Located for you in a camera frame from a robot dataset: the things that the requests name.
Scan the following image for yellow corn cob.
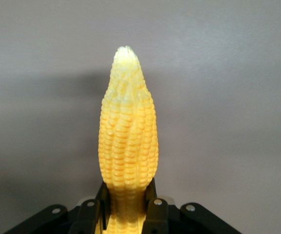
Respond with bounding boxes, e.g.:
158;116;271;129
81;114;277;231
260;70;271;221
97;45;160;234

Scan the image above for large table cover mat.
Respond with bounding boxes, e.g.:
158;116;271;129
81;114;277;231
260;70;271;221
0;0;281;234

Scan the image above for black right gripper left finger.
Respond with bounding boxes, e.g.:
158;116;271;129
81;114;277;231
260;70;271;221
68;180;110;234

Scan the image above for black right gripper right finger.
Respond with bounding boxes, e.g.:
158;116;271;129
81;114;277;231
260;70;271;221
142;177;170;234

